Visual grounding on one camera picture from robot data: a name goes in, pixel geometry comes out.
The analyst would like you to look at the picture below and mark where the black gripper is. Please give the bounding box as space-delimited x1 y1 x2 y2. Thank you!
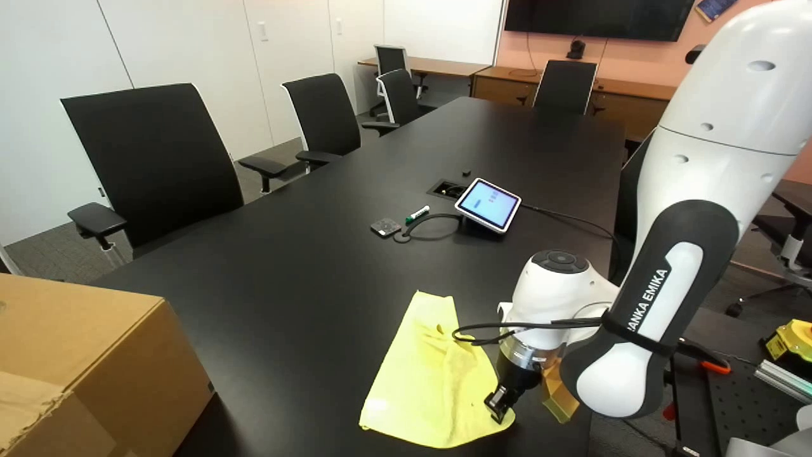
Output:
481 352 545 425

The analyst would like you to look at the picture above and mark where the yellow towel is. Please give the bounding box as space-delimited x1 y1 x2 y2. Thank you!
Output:
358 288 517 452

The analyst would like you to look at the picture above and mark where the white-framed tablet on stand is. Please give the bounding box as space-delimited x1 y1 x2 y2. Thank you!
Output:
452 175 526 236

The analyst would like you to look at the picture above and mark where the small black phone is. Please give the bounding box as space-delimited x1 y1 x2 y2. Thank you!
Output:
368 216 406 241

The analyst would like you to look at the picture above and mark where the white object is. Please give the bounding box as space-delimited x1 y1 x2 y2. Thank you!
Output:
722 404 812 457

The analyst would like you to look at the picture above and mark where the silver aluminium bar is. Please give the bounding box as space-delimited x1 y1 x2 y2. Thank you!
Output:
753 358 812 404

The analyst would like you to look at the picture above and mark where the yellow tool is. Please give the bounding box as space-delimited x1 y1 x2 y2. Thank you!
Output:
763 316 812 363

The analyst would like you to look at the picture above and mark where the wooden credenza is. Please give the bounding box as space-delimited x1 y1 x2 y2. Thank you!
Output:
468 62 679 142

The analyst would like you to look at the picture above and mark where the black chair with white base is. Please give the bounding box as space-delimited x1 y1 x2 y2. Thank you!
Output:
730 179 812 319

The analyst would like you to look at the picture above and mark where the wooden side desk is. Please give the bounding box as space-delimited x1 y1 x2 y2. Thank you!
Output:
354 55 493 83

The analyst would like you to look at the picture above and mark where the brown cardboard box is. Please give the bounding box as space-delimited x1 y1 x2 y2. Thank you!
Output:
0 273 212 457

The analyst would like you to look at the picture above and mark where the large black office chair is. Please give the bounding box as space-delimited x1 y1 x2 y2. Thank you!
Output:
59 80 248 255

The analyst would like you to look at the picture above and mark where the black looped cable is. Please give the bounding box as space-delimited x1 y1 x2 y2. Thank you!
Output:
391 210 467 246

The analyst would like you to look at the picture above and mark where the black tablet cable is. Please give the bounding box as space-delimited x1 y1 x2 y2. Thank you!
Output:
517 201 616 243

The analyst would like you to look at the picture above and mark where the orange-handled clamp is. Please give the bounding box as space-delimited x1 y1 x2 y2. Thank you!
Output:
675 337 732 378

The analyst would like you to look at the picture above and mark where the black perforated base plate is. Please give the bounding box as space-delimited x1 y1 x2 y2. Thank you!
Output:
656 302 812 457

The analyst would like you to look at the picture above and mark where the black wall television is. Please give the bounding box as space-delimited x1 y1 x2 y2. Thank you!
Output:
503 0 694 43

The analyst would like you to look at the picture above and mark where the small wall panel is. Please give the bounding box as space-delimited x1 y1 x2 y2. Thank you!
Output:
693 0 736 22

